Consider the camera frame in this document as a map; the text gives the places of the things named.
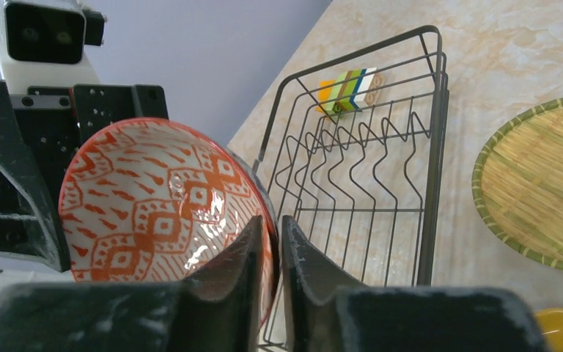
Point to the black wire dish rack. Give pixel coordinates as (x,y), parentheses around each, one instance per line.
(364,186)

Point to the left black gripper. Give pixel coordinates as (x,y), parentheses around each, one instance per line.
(41,129)

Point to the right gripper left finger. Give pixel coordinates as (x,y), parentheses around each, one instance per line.
(217,308)

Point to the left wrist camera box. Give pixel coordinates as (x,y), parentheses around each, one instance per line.
(42,43)

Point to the orange patterned bowl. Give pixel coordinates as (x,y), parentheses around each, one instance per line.
(152,200)

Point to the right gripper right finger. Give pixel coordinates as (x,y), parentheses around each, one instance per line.
(326,309)

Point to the woven bamboo tray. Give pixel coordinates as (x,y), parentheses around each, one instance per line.
(517,183)

